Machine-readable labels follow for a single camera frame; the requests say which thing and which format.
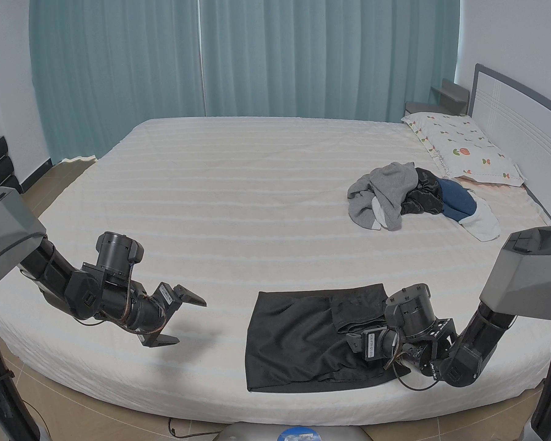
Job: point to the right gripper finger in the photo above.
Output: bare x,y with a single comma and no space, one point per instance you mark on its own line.
356,341

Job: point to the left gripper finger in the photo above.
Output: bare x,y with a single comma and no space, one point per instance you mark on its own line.
163,340
190,296

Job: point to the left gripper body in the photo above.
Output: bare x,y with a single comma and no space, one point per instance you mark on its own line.
149,315

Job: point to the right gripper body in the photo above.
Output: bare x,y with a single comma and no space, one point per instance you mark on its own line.
379,342

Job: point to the black T-shirt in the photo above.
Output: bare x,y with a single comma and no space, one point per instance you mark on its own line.
294,338

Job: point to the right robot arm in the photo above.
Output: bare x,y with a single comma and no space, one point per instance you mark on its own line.
523,274

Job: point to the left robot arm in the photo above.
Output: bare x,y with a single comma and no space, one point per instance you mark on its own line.
9,228

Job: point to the bed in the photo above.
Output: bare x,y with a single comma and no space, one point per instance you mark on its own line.
234,200

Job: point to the black shiny garment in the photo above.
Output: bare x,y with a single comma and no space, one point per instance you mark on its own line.
424,195

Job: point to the grey knit garment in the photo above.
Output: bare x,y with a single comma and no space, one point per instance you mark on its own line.
390,186

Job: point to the white garment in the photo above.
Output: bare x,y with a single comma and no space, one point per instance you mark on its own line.
484,225

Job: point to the dark blue garment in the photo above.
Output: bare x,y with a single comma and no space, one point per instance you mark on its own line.
459,200

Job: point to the white printed pillow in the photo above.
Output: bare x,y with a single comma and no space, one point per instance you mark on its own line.
463,147

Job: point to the grey bedside table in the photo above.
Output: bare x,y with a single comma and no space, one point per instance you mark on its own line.
434,106

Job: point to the blue-green curtain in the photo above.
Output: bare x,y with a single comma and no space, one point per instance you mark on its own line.
326,39
119,62

